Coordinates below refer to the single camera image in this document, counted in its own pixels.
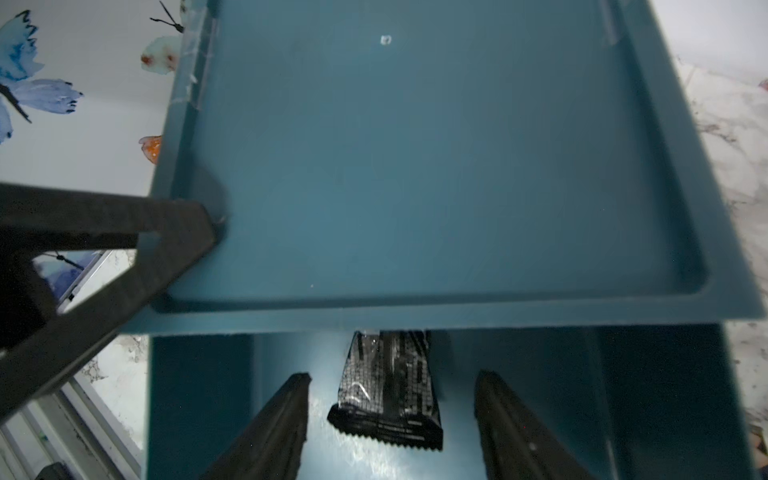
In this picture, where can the teal drawer cabinet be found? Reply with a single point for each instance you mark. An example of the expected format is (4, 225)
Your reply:
(441, 165)

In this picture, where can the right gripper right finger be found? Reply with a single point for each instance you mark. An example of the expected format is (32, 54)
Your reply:
(515, 444)

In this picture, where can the teal top drawer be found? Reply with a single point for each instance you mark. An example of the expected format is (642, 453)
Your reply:
(656, 402)

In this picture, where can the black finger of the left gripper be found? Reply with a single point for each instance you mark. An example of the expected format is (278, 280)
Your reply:
(42, 348)

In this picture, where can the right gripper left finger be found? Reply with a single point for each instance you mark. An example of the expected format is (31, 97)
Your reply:
(271, 445)

